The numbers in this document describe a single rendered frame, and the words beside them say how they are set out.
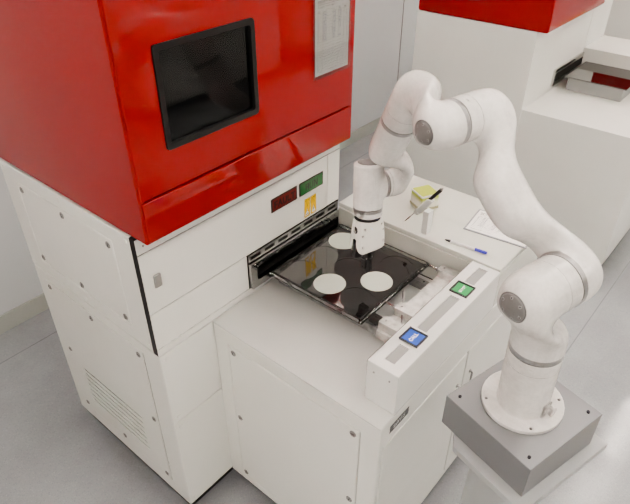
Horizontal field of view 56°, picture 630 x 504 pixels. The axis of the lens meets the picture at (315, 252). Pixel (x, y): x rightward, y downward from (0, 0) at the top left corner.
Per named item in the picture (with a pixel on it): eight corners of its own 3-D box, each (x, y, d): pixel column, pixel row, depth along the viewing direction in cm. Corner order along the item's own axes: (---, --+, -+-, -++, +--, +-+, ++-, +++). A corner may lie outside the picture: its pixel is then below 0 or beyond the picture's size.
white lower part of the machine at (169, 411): (84, 417, 253) (31, 263, 206) (226, 319, 304) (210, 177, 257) (193, 519, 216) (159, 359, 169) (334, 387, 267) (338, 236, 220)
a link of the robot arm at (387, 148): (432, 102, 150) (393, 176, 175) (376, 108, 144) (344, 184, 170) (447, 129, 146) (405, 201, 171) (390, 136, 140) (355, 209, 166)
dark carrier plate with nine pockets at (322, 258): (273, 272, 189) (272, 271, 188) (340, 227, 210) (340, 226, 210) (359, 319, 171) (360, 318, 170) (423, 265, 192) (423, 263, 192)
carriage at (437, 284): (375, 337, 171) (376, 330, 169) (440, 278, 194) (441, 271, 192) (398, 350, 167) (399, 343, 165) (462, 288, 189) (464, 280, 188)
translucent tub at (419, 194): (408, 204, 209) (410, 187, 205) (426, 200, 212) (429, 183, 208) (420, 214, 204) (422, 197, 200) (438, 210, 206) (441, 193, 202)
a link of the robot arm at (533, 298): (577, 351, 130) (605, 265, 116) (518, 389, 122) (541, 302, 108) (533, 320, 138) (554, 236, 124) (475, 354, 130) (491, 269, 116)
